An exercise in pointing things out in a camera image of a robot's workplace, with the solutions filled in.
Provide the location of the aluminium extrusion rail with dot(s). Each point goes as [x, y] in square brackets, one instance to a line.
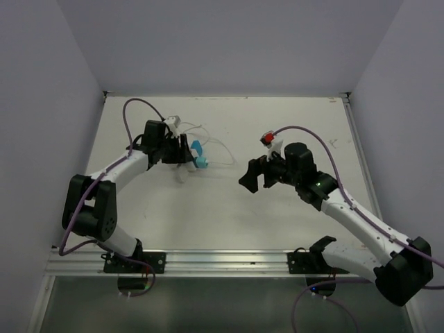
[219, 263]

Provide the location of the right side aluminium rail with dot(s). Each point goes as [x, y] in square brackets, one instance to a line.
[345, 97]

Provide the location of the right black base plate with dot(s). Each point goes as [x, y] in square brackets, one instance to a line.
[301, 261]

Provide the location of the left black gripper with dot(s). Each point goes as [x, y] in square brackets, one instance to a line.
[182, 155]

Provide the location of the blue square plug adapter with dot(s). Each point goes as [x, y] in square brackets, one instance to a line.
[197, 148]

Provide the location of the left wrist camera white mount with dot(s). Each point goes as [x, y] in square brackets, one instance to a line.
[173, 123]

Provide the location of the white cube power socket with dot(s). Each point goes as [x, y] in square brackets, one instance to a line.
[182, 171]

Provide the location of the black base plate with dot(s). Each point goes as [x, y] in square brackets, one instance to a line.
[147, 263]
[301, 261]

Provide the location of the teal usb charger plug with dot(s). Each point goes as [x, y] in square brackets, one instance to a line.
[201, 162]

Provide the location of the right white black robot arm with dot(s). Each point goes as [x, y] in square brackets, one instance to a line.
[398, 265]

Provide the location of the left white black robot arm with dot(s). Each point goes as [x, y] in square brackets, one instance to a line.
[91, 204]

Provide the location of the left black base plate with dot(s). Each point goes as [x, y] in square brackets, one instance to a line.
[147, 263]

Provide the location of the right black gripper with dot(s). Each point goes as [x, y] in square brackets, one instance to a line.
[257, 166]

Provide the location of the right wrist camera red mount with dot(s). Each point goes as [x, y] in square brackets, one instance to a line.
[273, 143]

